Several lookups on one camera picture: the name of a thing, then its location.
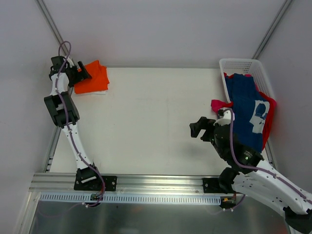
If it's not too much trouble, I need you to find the blue printed t shirt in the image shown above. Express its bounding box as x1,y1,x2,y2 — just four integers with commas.
217,74,272,153

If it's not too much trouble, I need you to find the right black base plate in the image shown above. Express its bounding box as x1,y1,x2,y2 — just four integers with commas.
202,177,247,195

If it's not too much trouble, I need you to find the orange t shirt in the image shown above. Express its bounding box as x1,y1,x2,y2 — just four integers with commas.
74,60,110,95

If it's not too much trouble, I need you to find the white plastic basket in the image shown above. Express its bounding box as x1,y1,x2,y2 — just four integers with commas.
219,58,276,103

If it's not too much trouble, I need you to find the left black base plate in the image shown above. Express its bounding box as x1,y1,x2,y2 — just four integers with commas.
74,167,117,192

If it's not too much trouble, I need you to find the red t shirt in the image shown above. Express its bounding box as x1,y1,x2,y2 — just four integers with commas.
211,73,278,147

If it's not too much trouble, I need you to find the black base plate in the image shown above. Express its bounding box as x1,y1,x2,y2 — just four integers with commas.
74,167,117,192
202,177,247,195

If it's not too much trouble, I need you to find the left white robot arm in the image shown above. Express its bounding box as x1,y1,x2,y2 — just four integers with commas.
44,56,102,190

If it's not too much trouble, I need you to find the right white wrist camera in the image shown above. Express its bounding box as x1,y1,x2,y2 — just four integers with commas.
214,108,235,126

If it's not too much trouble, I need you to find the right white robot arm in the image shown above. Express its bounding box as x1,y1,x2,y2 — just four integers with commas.
190,117,312,234

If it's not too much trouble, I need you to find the aluminium mounting rail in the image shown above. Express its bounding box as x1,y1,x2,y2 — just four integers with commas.
29,160,229,195

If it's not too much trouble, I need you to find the white slotted cable duct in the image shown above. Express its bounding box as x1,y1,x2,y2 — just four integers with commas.
39,192,221,205

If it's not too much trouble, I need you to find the folded white t shirt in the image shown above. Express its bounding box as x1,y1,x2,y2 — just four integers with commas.
89,91,107,95

